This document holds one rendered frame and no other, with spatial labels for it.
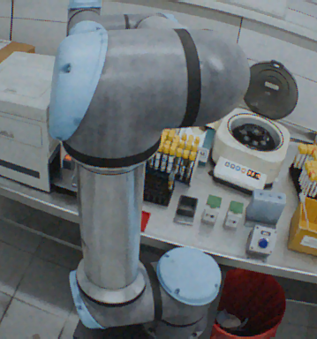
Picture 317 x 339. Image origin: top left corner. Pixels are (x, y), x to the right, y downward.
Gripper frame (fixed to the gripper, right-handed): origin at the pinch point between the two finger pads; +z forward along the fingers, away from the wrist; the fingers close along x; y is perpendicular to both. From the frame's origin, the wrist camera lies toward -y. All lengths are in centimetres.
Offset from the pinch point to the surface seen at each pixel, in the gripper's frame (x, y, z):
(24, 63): -14.7, 28.5, -5.3
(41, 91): -1.8, 14.3, -5.4
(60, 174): -0.4, 7.7, 20.7
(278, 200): -8, -54, 15
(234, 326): -8, -63, 90
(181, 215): -1.3, -28.3, 23.3
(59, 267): -24, 26, 112
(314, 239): 0, -68, 18
